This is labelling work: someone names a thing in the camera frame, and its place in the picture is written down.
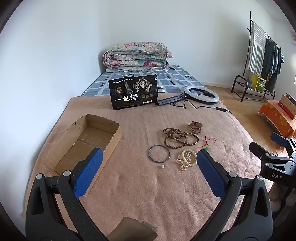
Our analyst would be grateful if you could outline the black folded tripod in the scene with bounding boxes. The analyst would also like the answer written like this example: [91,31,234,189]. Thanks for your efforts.
[155,93,189,106]

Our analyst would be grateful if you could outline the folded floral quilt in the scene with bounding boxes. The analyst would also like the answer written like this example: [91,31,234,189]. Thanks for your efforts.
[102,42,173,73]

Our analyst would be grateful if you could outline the black ring light cable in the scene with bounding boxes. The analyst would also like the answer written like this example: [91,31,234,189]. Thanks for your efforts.
[170,97,232,114]

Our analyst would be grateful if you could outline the black metal clothes rack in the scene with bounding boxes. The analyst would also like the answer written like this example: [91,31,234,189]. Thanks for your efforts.
[231,10,284,102]

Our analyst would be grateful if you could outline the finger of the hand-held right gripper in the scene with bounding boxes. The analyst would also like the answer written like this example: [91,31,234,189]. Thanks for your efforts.
[270,133,292,150]
[249,142,278,163]

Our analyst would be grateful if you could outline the cardboard box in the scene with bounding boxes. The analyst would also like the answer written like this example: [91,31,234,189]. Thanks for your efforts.
[44,114,122,198]

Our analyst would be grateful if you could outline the white bead bracelet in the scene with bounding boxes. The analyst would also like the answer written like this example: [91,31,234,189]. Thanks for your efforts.
[176,149,197,171]

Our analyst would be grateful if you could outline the red string green pendant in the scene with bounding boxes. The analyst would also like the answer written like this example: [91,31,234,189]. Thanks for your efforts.
[201,136,216,152]

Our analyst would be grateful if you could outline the orange patterned cloth-covered box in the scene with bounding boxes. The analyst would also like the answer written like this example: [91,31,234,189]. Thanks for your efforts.
[258,100,296,139]

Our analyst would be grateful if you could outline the dark metal bangle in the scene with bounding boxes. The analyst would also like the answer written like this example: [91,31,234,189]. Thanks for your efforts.
[149,144,171,163]

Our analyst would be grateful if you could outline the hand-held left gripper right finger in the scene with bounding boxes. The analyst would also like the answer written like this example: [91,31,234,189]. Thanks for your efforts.
[196,149,273,241]

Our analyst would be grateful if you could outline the beige flat box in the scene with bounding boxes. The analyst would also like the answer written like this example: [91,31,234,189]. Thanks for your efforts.
[280,95,296,116]

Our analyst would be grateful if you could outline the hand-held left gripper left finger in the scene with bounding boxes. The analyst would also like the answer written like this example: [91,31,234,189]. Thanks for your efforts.
[25,147,109,241]

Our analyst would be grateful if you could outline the blue checkered bed sheet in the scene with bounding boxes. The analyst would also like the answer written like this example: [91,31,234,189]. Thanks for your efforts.
[80,64,204,96]

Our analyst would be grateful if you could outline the brown wooden bead string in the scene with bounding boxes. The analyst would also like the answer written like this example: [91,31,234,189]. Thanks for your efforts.
[163,127,199,146]

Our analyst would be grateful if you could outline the tan fleece blanket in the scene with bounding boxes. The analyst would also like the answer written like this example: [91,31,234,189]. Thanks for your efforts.
[22,95,275,241]

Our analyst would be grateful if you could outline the black printed snack bag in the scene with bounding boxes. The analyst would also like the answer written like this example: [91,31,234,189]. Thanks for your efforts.
[108,74,159,110]

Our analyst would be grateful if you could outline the brown leather strap watch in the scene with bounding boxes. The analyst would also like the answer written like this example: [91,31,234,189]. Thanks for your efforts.
[188,121,203,134]

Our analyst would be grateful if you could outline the white ring light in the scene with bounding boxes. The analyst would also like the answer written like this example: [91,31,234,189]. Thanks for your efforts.
[184,86,220,103]

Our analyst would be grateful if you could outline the striped hanging cloth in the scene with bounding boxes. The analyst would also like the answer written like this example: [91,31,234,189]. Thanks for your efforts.
[248,21,266,76]

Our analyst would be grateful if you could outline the red flat box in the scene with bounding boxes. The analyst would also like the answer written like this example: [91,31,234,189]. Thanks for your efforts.
[279,101,296,120]

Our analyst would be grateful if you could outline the dark hanging clothes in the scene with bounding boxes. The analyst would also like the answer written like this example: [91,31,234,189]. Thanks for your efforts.
[261,38,284,80]

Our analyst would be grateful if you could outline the yellow carton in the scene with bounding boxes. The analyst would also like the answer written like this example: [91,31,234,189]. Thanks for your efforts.
[251,74,267,91]

